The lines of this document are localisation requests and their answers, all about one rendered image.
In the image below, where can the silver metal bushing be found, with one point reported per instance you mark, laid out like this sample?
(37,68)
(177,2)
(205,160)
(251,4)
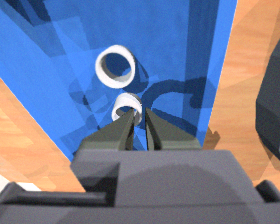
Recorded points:
(109,79)
(128,99)

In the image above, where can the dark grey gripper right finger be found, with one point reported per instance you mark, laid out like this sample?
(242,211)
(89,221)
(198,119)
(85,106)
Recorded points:
(166,135)

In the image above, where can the blue open box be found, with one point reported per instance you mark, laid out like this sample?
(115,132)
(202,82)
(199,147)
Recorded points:
(48,51)

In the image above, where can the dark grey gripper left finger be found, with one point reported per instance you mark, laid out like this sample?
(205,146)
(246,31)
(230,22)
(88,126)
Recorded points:
(113,135)

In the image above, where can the grey round turntable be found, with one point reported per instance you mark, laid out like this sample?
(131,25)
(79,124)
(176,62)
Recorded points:
(267,118)

